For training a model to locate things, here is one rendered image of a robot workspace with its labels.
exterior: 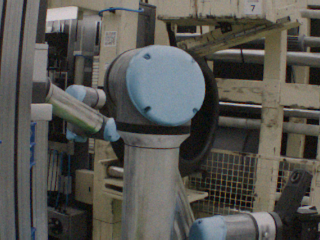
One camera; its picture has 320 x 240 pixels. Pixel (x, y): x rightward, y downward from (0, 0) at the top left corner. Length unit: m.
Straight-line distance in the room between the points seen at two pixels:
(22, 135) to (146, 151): 0.28
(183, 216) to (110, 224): 1.43
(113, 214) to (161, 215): 1.58
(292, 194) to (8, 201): 0.54
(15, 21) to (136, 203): 0.39
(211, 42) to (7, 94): 1.67
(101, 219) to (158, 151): 1.66
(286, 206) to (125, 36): 1.52
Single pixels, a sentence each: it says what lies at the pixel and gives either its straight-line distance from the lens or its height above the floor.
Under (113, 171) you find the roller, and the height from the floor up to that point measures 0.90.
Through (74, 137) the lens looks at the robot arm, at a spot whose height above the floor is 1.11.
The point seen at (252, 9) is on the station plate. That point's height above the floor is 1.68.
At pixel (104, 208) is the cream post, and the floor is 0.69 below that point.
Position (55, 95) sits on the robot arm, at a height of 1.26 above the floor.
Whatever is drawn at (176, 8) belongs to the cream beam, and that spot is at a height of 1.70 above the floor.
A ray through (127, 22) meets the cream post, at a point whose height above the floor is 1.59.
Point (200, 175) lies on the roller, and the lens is 2.22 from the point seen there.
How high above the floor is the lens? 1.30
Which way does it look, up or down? 4 degrees down
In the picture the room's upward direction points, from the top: 3 degrees clockwise
